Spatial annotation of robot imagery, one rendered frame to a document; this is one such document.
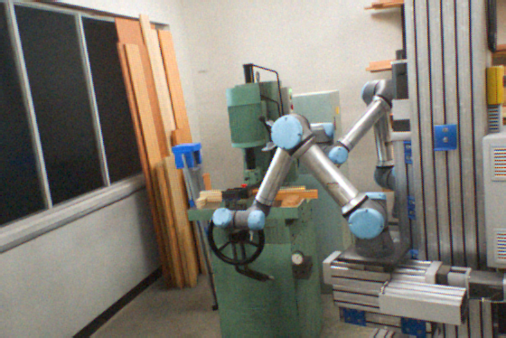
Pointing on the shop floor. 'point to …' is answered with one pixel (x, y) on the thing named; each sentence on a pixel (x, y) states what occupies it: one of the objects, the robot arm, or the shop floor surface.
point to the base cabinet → (270, 292)
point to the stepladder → (187, 159)
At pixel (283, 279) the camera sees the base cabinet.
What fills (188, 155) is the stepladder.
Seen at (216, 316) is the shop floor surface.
